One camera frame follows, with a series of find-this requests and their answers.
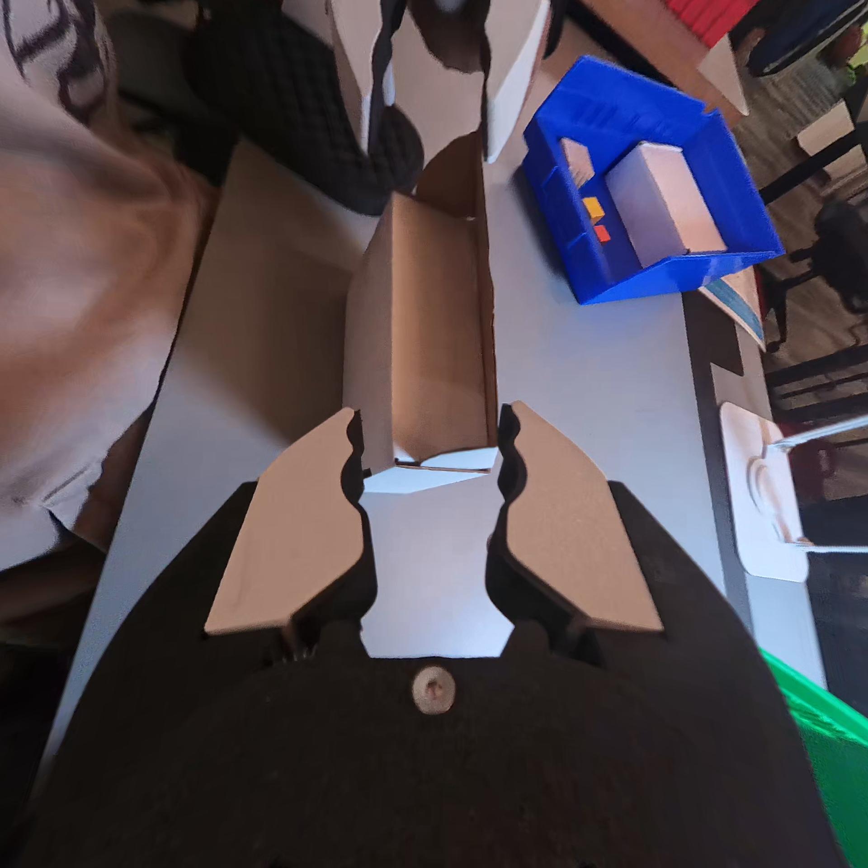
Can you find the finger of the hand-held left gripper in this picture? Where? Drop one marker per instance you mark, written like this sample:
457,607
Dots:
519,68
356,61

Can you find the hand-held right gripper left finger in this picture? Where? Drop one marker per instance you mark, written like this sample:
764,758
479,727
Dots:
291,536

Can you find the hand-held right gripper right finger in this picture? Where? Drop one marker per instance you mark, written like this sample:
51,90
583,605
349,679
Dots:
573,536

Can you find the cardboard box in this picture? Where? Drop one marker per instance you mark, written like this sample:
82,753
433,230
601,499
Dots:
420,325

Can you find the person's left forearm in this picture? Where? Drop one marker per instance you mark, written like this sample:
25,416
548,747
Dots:
81,258

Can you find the black quilted cushion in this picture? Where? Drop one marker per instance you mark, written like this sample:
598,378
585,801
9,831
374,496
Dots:
285,102

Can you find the blue plastic bin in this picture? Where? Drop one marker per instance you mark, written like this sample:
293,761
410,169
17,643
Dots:
651,88

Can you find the yellow cube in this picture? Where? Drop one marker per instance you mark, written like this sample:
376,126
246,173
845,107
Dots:
595,209

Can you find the white desk stand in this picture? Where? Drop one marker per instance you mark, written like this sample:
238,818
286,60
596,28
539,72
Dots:
759,515

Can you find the red ribbed item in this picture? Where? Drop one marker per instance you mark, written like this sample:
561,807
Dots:
705,17

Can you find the person's white printed shirt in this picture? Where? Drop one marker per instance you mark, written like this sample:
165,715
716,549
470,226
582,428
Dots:
47,488

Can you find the blue printed paper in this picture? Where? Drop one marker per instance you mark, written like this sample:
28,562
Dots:
739,305

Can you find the green plastic bin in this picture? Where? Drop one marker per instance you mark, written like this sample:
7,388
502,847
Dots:
831,753

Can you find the black office chair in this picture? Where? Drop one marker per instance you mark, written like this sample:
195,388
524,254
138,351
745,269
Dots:
837,230

